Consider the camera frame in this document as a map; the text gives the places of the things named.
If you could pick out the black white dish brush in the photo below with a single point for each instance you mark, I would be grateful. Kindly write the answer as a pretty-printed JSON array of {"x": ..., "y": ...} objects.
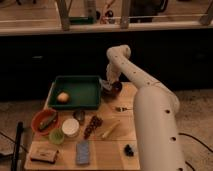
[{"x": 128, "y": 150}]

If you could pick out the grey towel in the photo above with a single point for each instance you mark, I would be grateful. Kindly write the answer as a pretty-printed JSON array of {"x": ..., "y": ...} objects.
[{"x": 105, "y": 84}]

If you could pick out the light green cup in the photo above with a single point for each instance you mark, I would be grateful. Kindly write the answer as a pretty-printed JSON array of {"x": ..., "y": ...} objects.
[{"x": 56, "y": 136}]

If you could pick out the green item in red bowl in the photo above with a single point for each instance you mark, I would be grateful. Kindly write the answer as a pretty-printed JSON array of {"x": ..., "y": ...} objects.
[{"x": 44, "y": 124}]

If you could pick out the red bowl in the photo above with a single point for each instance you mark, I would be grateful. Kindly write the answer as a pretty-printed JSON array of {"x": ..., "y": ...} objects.
[{"x": 41, "y": 118}]

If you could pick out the blue sponge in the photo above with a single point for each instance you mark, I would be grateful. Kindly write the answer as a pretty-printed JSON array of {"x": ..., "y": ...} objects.
[{"x": 82, "y": 153}]

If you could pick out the green plastic tray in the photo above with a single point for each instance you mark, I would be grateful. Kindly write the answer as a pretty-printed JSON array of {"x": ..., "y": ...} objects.
[{"x": 84, "y": 92}]

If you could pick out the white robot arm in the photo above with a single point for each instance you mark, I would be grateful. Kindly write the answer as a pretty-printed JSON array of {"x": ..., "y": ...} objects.
[{"x": 154, "y": 109}]

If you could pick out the wooden shelf ledge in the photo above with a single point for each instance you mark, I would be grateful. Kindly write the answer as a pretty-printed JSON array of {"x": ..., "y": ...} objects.
[{"x": 98, "y": 28}]

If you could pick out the yellow round fruit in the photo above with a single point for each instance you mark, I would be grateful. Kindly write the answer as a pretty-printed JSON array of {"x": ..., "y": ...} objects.
[{"x": 63, "y": 97}]

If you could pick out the black pole left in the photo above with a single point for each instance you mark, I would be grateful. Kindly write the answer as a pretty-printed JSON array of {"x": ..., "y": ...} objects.
[{"x": 16, "y": 149}]

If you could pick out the white round container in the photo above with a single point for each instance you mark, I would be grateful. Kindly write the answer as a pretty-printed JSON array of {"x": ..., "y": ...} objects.
[{"x": 70, "y": 127}]

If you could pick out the dark purple bowl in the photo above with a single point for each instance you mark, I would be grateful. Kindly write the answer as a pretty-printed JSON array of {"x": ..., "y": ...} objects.
[{"x": 115, "y": 91}]

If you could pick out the small metal cup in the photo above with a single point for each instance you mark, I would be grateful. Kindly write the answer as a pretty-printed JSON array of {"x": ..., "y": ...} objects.
[{"x": 79, "y": 115}]

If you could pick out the yellow banana toy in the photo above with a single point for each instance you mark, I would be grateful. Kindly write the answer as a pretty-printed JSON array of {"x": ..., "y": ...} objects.
[{"x": 110, "y": 130}]

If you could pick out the brown wooden block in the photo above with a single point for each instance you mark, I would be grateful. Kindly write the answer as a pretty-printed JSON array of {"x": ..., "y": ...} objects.
[{"x": 44, "y": 155}]

